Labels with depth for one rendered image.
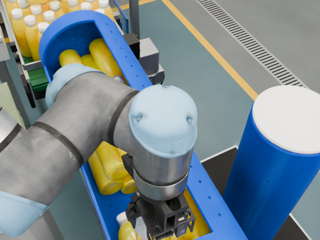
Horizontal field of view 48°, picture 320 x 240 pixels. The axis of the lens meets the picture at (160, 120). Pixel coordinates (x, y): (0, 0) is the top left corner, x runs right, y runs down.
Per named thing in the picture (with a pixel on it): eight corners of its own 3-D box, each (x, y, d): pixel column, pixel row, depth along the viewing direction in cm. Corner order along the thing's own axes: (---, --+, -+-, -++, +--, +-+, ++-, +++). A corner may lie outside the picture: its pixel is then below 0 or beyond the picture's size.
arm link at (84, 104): (13, 104, 41) (88, 147, 38) (76, 45, 47) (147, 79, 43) (34, 141, 48) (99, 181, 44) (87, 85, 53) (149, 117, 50)
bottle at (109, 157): (125, 160, 90) (101, 109, 100) (102, 175, 90) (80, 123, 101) (137, 170, 96) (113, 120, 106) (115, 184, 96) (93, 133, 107)
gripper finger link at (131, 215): (125, 231, 62) (132, 205, 56) (122, 224, 63) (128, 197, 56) (150, 223, 64) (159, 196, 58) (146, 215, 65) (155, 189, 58)
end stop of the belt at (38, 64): (26, 71, 137) (24, 65, 135) (26, 70, 138) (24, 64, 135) (125, 44, 148) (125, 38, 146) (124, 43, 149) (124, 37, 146)
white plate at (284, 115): (360, 144, 108) (358, 146, 109) (316, 79, 125) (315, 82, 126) (273, 159, 104) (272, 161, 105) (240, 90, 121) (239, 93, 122)
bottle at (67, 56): (74, 45, 118) (92, 82, 108) (81, 59, 124) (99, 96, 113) (54, 53, 117) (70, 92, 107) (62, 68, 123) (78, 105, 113)
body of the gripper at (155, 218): (150, 252, 56) (150, 220, 47) (129, 205, 61) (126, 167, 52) (194, 232, 58) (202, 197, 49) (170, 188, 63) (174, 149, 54)
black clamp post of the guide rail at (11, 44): (15, 62, 148) (9, 46, 142) (14, 57, 150) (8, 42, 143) (21, 60, 149) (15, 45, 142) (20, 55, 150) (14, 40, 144)
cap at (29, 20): (35, 17, 137) (34, 14, 135) (36, 24, 134) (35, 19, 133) (25, 19, 136) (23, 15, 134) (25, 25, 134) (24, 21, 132)
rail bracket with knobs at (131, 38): (120, 67, 147) (118, 47, 139) (114, 56, 151) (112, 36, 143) (143, 60, 150) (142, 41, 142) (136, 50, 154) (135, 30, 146)
